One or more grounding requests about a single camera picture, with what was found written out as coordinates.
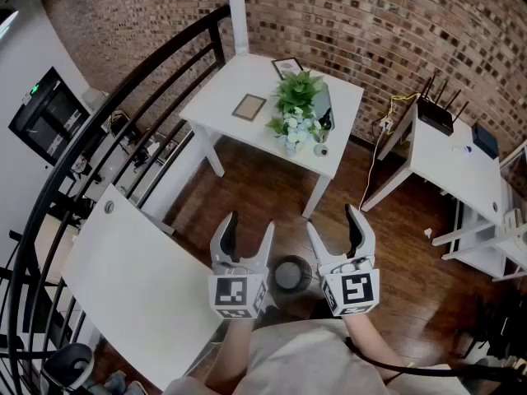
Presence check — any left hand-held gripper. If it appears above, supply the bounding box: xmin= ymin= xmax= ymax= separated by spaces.
xmin=208 ymin=211 xmax=276 ymax=319

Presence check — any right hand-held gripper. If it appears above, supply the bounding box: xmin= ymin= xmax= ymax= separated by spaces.
xmin=305 ymin=203 xmax=380 ymax=318

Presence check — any person's right forearm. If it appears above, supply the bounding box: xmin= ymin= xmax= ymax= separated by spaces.
xmin=341 ymin=313 xmax=408 ymax=383

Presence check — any person's left forearm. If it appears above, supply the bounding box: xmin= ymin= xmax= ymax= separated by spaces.
xmin=204 ymin=317 xmax=259 ymax=393

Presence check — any curved white table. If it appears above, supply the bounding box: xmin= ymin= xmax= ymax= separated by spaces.
xmin=60 ymin=183 xmax=232 ymax=391

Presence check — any square white table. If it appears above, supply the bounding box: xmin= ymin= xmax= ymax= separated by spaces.
xmin=178 ymin=52 xmax=366 ymax=220

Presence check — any white flower bouquet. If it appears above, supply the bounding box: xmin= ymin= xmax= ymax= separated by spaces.
xmin=264 ymin=106 xmax=323 ymax=156

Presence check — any person's beige clothing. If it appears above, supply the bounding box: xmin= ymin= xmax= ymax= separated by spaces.
xmin=162 ymin=318 xmax=470 ymax=395

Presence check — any white table with grommet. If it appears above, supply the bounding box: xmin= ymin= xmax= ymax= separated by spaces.
xmin=361 ymin=100 xmax=508 ymax=228

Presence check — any black router with antennas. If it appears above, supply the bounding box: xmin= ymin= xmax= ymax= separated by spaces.
xmin=416 ymin=74 xmax=471 ymax=137

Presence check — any dark teal box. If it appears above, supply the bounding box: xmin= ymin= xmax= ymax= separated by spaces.
xmin=470 ymin=122 xmax=501 ymax=160

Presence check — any black equipment heap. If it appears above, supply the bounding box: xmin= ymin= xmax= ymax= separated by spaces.
xmin=469 ymin=290 xmax=527 ymax=370

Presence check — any black metal railing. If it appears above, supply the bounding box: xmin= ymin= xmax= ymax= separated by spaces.
xmin=0 ymin=4 xmax=232 ymax=395

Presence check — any grey office chair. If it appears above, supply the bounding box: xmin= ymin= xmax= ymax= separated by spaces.
xmin=40 ymin=342 xmax=96 ymax=391

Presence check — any white pillar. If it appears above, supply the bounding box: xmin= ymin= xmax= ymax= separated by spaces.
xmin=226 ymin=0 xmax=250 ymax=56

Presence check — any white cable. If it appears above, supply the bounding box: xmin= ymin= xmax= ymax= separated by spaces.
xmin=358 ymin=131 xmax=390 ymax=213

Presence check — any wooden picture frame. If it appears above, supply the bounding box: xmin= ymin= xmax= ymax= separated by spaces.
xmin=231 ymin=93 xmax=268 ymax=122

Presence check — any yellow cable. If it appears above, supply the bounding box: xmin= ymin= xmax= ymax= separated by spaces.
xmin=386 ymin=91 xmax=421 ymax=136

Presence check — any black cable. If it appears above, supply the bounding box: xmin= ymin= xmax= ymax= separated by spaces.
xmin=344 ymin=336 xmax=527 ymax=384

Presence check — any black picture frame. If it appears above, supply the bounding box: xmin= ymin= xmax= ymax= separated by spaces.
xmin=271 ymin=57 xmax=305 ymax=80

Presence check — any black wall cabinet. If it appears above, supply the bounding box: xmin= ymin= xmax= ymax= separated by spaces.
xmin=7 ymin=66 xmax=92 ymax=166

